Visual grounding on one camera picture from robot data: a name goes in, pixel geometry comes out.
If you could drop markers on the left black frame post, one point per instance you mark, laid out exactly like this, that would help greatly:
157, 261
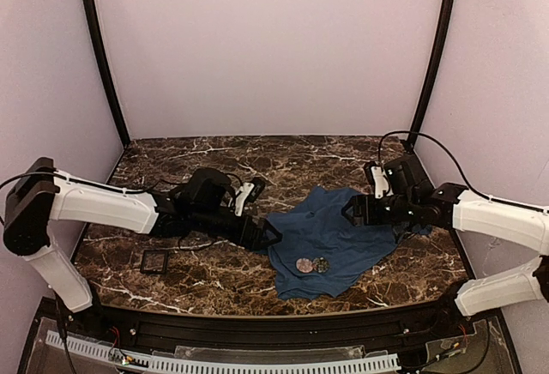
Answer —
93, 26

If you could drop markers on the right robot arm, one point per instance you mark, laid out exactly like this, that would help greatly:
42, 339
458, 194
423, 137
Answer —
404, 195

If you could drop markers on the black square box lower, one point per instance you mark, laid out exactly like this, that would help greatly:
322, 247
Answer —
154, 262

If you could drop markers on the black front rail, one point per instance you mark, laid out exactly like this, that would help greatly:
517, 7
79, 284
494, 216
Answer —
399, 329

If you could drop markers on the colourful floral round brooch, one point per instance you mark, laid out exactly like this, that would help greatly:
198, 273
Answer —
320, 265

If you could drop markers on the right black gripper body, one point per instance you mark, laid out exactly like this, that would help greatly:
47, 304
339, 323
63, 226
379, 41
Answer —
369, 210

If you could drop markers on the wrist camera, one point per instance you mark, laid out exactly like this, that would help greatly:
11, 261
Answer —
248, 192
377, 179

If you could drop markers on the black frame post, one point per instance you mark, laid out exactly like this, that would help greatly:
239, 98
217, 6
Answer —
438, 45
93, 26

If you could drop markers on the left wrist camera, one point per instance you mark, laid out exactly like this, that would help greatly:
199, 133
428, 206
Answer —
248, 192

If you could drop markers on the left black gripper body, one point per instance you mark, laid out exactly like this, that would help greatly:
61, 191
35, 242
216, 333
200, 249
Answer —
250, 231

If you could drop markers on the right black frame post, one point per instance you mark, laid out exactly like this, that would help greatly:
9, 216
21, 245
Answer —
438, 45

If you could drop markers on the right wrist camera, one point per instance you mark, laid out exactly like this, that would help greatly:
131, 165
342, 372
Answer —
377, 179

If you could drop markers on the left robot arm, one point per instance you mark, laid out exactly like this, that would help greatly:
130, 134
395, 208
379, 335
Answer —
206, 203

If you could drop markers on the blue garment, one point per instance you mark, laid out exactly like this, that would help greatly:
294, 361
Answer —
315, 228

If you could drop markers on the white slotted cable duct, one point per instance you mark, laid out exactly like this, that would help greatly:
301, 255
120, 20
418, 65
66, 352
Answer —
214, 360

